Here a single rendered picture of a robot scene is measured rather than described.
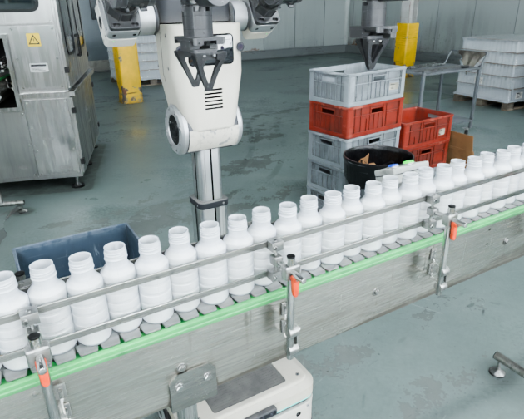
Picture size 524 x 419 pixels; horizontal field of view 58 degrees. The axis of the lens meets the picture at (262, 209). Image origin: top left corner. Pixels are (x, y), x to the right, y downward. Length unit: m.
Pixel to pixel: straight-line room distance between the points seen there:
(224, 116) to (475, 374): 1.63
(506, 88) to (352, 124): 4.96
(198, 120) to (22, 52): 3.13
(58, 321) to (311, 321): 0.53
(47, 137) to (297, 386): 3.35
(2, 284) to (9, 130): 3.83
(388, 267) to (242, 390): 0.86
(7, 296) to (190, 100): 0.83
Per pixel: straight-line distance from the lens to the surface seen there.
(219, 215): 1.64
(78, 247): 1.48
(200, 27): 0.96
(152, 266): 0.87
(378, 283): 1.19
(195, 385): 1.02
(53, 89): 4.49
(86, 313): 0.87
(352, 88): 3.32
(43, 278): 0.85
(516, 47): 8.03
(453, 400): 2.30
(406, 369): 2.39
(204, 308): 0.96
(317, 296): 1.07
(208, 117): 1.48
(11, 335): 0.87
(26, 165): 4.69
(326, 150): 3.54
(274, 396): 1.84
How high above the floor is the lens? 1.55
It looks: 24 degrees down
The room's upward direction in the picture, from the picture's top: 1 degrees counter-clockwise
